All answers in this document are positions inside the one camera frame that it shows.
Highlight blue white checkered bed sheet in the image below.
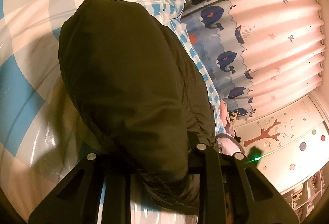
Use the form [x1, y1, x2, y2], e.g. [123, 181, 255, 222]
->
[0, 0, 223, 224]

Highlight pink curtain with whale print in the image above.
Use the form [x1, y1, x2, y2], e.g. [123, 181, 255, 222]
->
[180, 0, 325, 122]

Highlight dark olive jacket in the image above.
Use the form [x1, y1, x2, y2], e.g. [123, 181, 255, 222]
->
[59, 0, 217, 216]

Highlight open shelf unit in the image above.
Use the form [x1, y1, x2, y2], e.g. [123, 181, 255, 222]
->
[280, 166, 323, 221]

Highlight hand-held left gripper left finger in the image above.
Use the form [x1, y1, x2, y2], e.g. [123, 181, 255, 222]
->
[28, 152, 134, 224]

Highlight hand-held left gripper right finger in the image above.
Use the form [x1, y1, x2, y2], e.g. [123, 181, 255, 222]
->
[187, 134, 300, 224]

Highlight pink clothes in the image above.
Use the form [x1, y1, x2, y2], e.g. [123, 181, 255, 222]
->
[216, 100, 244, 155]

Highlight white wardrobe with tree decal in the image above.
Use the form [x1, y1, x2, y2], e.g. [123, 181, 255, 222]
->
[233, 91, 329, 195]

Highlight striped cloth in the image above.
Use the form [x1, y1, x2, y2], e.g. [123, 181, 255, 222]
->
[228, 110, 240, 126]

